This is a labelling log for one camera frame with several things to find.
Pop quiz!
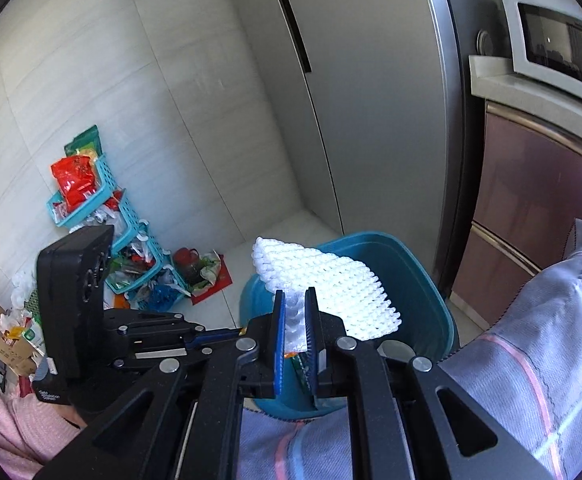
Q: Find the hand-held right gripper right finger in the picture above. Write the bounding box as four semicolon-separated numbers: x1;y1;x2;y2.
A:
303;287;554;480

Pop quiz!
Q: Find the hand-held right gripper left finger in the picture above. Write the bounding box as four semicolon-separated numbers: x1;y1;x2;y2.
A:
34;290;288;480

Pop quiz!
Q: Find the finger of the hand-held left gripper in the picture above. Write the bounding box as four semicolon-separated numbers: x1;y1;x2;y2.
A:
102;308;208;343
115;329;246;376

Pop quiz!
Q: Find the white foam net sleeve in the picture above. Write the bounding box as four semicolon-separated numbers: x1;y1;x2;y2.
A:
251;236;403;356

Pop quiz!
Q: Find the blue plastic bin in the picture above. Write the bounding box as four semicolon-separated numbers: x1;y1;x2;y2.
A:
239;231;459;418

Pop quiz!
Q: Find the person's left forearm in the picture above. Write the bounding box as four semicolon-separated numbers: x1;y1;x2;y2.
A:
0;387;89;480

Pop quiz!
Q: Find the green orange wrapper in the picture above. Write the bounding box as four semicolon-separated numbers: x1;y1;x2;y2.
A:
285;351;313;388

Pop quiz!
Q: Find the red paper sheet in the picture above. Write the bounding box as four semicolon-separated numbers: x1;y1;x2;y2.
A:
191;255;235;306

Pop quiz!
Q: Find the jar with red lid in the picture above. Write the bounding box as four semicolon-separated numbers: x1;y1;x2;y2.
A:
172;247;202;284

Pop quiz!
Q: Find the cardboard box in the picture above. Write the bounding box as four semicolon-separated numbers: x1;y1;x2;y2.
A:
0;302;46;377

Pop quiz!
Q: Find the crumpled plastic bag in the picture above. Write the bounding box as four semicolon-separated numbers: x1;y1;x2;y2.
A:
191;251;223;292

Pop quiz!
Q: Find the teal plastic basket rack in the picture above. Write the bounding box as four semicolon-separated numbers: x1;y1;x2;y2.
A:
46;154;193;311

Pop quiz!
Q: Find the red snack packet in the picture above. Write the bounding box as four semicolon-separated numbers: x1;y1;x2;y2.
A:
51;156;97;212

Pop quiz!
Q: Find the green snack packet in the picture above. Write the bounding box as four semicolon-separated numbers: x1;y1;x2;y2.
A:
64;125;103;157

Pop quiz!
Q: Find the grey plaid tablecloth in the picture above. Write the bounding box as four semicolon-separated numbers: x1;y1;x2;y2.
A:
236;219;582;480

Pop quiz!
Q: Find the grey refrigerator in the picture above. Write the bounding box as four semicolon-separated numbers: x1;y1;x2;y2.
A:
218;0;472;306

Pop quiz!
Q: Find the white kitchen countertop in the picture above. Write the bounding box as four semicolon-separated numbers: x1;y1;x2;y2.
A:
468;55;582;171

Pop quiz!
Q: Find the white microwave oven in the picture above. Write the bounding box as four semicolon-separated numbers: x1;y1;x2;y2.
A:
500;0;582;111

